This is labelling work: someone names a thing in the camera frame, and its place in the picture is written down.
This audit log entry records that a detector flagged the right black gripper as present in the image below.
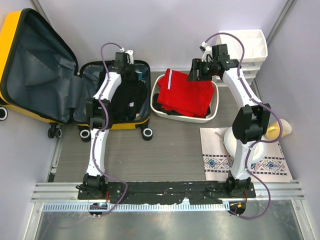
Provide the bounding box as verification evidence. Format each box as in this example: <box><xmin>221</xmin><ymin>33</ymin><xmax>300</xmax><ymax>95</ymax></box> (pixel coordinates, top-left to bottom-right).
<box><xmin>186</xmin><ymin>58</ymin><xmax>216</xmax><ymax>82</ymax></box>

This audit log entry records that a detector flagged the red garment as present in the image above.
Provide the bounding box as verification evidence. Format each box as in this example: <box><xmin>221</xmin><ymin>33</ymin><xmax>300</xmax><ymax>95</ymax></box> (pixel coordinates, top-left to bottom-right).
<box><xmin>153</xmin><ymin>68</ymin><xmax>215</xmax><ymax>118</ymax></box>

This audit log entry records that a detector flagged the black garment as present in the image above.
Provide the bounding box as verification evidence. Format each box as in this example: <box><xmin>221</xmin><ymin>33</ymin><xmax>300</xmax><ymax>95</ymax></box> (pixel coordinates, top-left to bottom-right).
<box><xmin>111</xmin><ymin>80</ymin><xmax>148</xmax><ymax>122</ymax></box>
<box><xmin>153</xmin><ymin>91</ymin><xmax>214</xmax><ymax>118</ymax></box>

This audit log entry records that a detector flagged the yellow Pikachu suitcase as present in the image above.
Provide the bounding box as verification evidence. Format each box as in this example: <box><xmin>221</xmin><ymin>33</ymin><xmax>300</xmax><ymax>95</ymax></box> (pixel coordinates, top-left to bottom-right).
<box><xmin>0</xmin><ymin>8</ymin><xmax>153</xmax><ymax>142</ymax></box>

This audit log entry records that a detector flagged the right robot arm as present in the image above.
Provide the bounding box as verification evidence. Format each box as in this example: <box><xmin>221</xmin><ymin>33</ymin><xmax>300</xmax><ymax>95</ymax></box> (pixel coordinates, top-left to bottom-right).
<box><xmin>187</xmin><ymin>43</ymin><xmax>270</xmax><ymax>198</ymax></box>

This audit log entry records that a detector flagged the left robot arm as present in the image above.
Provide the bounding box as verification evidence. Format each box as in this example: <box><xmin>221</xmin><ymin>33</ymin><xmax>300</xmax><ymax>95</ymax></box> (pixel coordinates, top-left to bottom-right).
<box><xmin>78</xmin><ymin>50</ymin><xmax>138</xmax><ymax>200</ymax></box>

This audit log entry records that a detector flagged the blue item in suitcase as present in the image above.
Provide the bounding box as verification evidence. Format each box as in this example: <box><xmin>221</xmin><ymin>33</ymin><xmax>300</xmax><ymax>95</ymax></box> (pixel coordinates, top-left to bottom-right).
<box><xmin>136</xmin><ymin>71</ymin><xmax>146</xmax><ymax>83</ymax></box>

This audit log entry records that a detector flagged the white plastic basin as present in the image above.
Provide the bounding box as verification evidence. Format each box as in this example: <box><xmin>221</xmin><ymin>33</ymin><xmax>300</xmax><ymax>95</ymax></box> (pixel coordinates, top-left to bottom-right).
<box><xmin>150</xmin><ymin>74</ymin><xmax>220</xmax><ymax>124</ymax></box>

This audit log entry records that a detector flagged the white drawer organizer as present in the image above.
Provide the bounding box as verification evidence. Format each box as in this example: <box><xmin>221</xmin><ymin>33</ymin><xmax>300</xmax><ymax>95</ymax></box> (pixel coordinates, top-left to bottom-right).
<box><xmin>215</xmin><ymin>29</ymin><xmax>268</xmax><ymax>84</ymax></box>

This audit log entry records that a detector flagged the patterned placemat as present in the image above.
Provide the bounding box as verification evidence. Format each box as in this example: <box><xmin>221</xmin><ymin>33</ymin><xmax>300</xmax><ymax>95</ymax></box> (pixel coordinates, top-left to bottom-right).
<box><xmin>200</xmin><ymin>127</ymin><xmax>293</xmax><ymax>183</ymax></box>

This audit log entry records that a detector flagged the yellow mug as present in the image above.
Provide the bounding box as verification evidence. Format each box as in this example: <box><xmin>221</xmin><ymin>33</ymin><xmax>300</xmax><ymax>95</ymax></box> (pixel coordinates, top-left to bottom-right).
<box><xmin>265</xmin><ymin>119</ymin><xmax>292</xmax><ymax>141</ymax></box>

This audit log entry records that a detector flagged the white round plate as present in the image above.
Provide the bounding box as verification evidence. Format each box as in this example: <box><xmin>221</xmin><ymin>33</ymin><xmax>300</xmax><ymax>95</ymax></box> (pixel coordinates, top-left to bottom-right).
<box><xmin>223</xmin><ymin>127</ymin><xmax>267</xmax><ymax>164</ymax></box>

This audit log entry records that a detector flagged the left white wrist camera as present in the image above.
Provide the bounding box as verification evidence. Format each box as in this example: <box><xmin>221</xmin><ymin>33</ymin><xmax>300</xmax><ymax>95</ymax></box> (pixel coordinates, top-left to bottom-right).
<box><xmin>124</xmin><ymin>50</ymin><xmax>134</xmax><ymax>65</ymax></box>

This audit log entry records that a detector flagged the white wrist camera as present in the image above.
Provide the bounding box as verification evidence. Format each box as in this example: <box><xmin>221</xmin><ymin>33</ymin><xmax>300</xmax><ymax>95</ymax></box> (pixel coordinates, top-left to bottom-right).
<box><xmin>199</xmin><ymin>41</ymin><xmax>213</xmax><ymax>62</ymax></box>
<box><xmin>124</xmin><ymin>50</ymin><xmax>134</xmax><ymax>65</ymax></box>

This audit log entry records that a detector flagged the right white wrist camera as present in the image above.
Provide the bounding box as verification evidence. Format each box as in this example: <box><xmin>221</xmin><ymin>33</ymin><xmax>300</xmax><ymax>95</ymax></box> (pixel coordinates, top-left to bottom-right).
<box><xmin>199</xmin><ymin>41</ymin><xmax>213</xmax><ymax>62</ymax></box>

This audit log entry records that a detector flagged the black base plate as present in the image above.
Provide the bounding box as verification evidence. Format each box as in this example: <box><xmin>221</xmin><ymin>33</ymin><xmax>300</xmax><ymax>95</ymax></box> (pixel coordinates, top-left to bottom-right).
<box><xmin>81</xmin><ymin>181</ymin><xmax>256</xmax><ymax>205</ymax></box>

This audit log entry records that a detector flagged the grey cable duct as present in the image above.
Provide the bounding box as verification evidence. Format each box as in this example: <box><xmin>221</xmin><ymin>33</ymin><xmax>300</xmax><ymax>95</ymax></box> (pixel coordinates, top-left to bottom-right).
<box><xmin>42</xmin><ymin>201</ymin><xmax>230</xmax><ymax>213</ymax></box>

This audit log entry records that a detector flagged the aluminium frame rail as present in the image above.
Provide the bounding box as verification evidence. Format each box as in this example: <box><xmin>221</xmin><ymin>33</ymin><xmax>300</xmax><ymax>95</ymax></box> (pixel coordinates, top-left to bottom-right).
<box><xmin>31</xmin><ymin>181</ymin><xmax>304</xmax><ymax>205</ymax></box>

